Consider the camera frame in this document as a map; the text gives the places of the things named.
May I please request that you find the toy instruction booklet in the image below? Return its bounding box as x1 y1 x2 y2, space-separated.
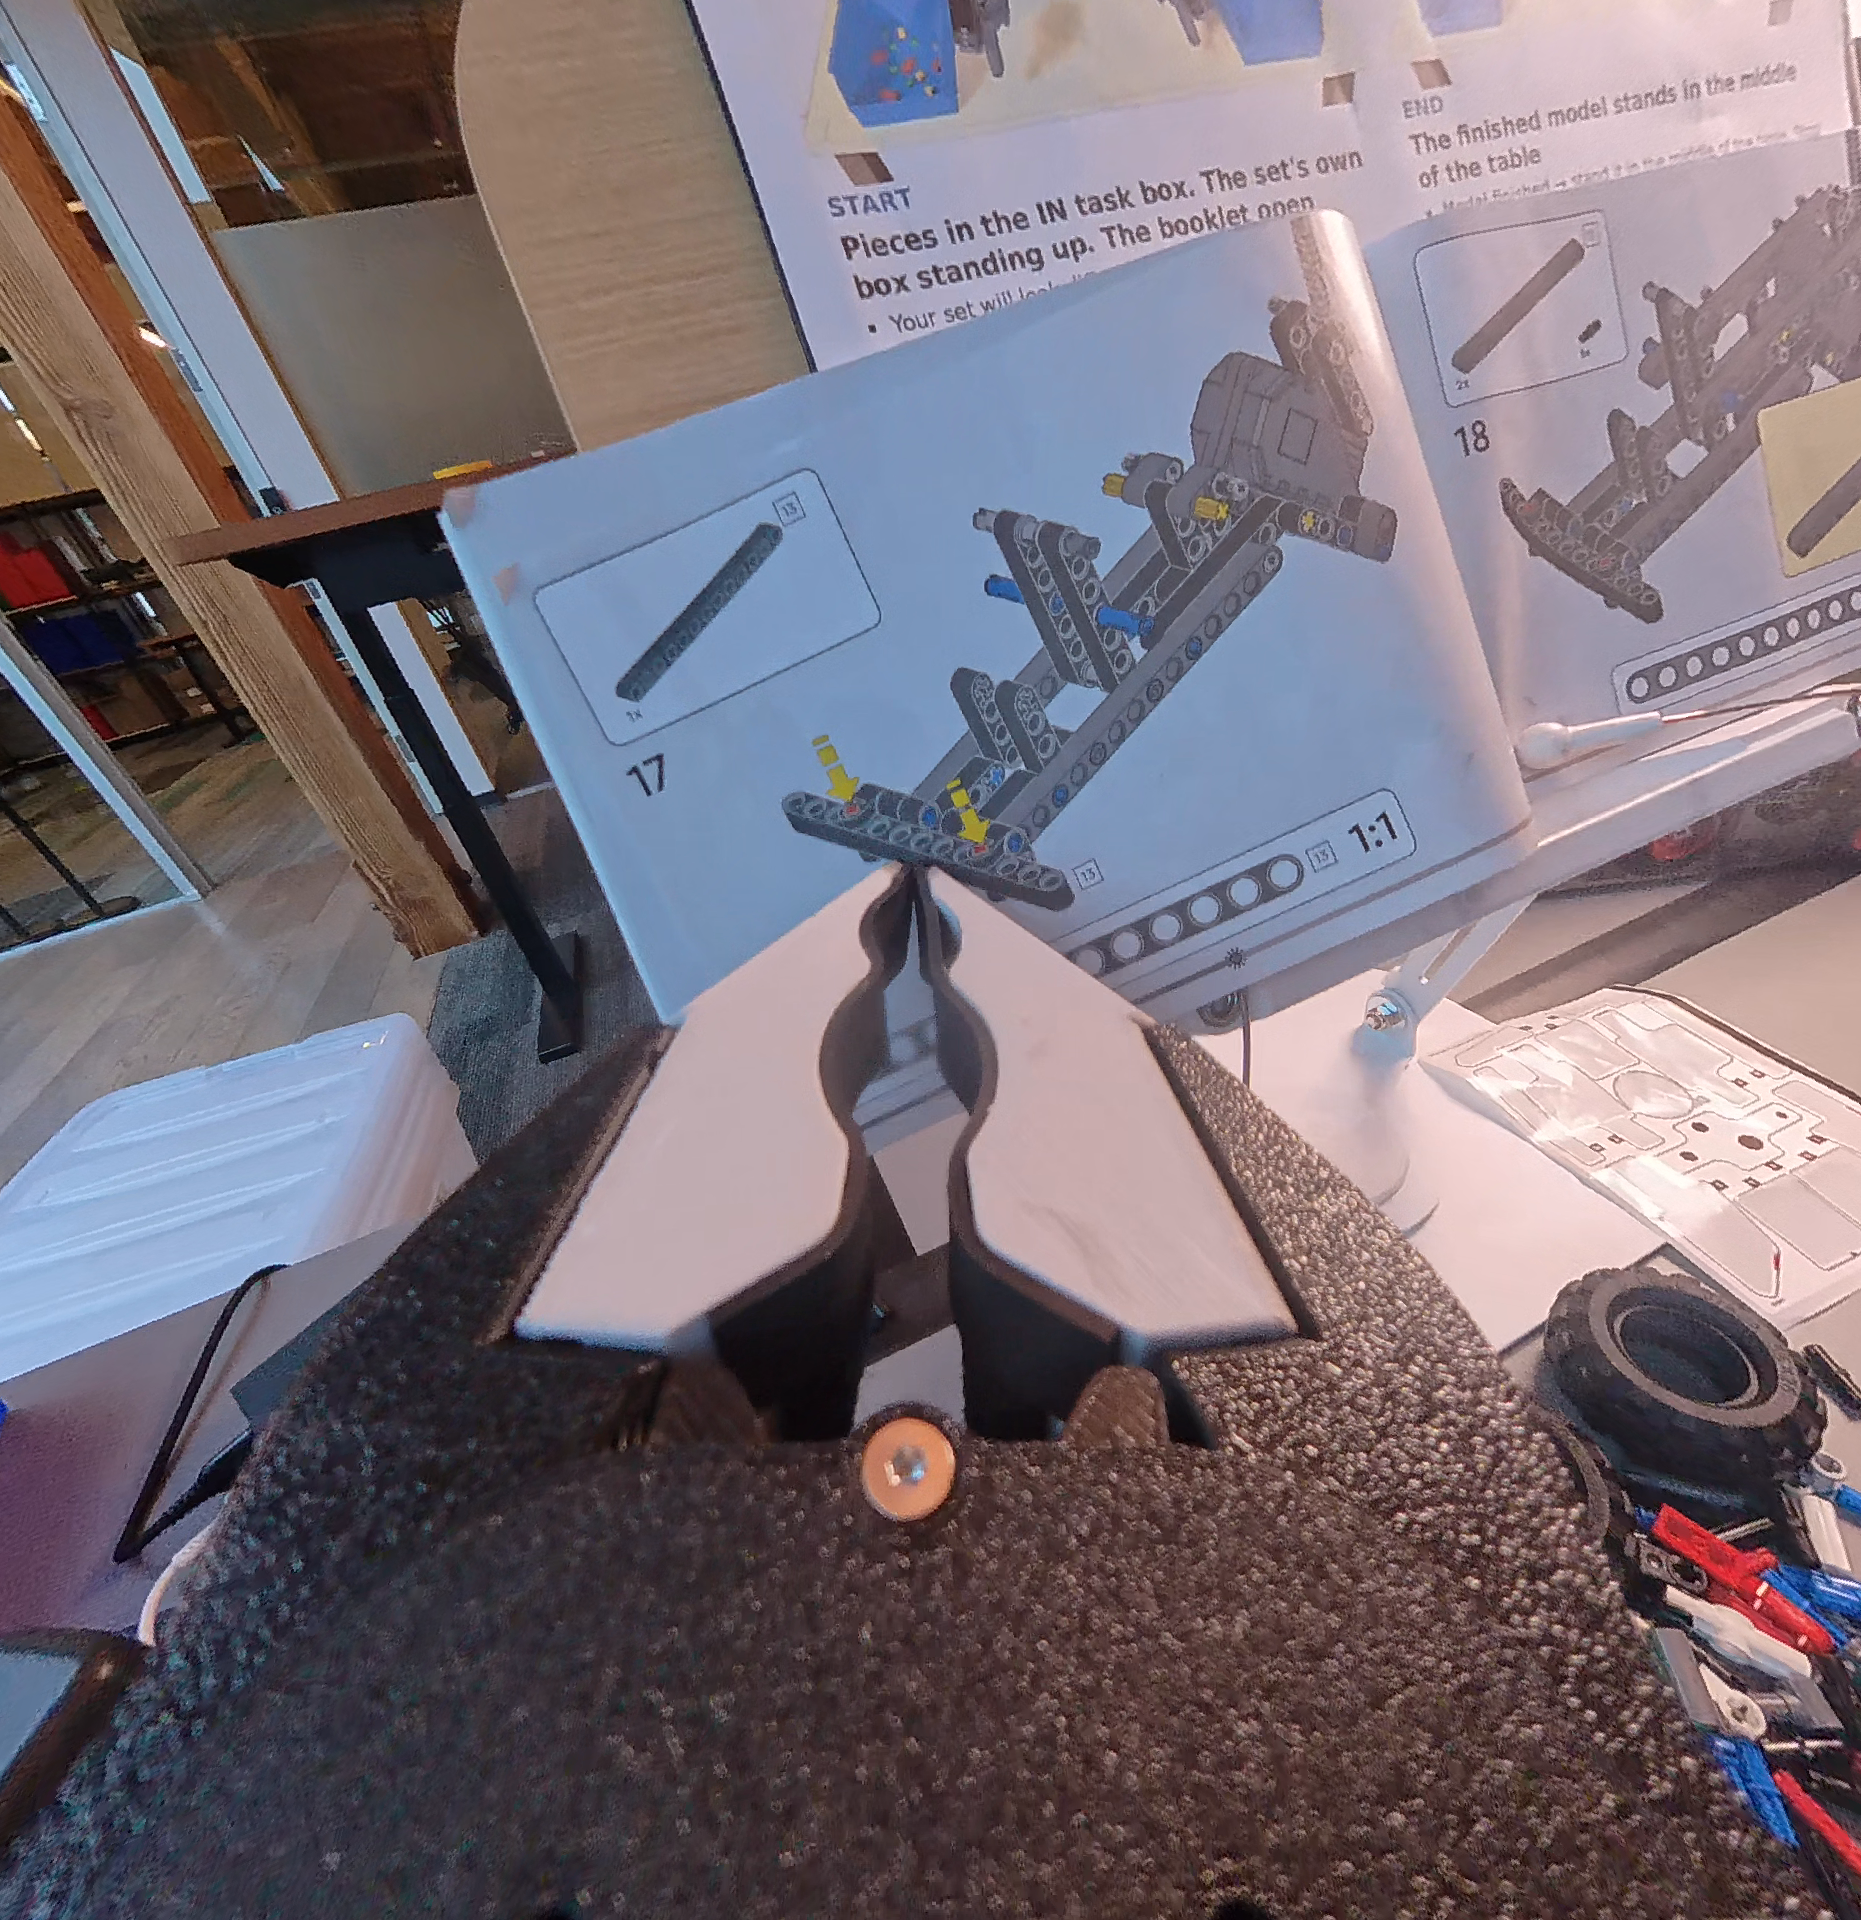
437 132 1861 1040

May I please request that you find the metal book stand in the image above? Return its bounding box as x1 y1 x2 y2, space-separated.
853 682 1861 1243

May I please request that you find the clear plastic storage box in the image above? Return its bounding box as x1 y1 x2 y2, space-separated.
0 1014 484 1392

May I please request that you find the white sticker sheet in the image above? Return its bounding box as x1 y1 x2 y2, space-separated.
1421 985 1861 1331

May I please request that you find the pale rounded panel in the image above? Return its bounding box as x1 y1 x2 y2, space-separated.
454 0 814 456

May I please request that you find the grey desk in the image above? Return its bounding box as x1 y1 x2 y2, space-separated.
0 856 1861 1652

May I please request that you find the pile of small toy parts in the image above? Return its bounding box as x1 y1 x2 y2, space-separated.
1602 1446 1861 1920

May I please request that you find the black toy tyre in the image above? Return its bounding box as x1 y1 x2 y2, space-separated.
1539 1263 1831 1497

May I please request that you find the shelf of coloured storage bins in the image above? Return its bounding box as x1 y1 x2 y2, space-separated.
0 486 259 754

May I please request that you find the toy truck box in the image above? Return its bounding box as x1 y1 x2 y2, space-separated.
1528 742 1861 909

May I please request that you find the black cable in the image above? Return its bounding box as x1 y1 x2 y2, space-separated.
110 1263 297 1568

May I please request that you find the wooden-top desk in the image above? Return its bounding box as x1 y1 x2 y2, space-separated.
167 469 591 1071

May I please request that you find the white cable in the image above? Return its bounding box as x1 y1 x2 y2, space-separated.
133 1507 229 1649

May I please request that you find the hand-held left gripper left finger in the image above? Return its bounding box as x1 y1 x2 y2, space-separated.
509 867 919 1345

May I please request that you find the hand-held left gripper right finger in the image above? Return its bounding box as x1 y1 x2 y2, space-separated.
922 867 1302 1352

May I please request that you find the wooden post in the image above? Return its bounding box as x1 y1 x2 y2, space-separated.
0 59 490 962

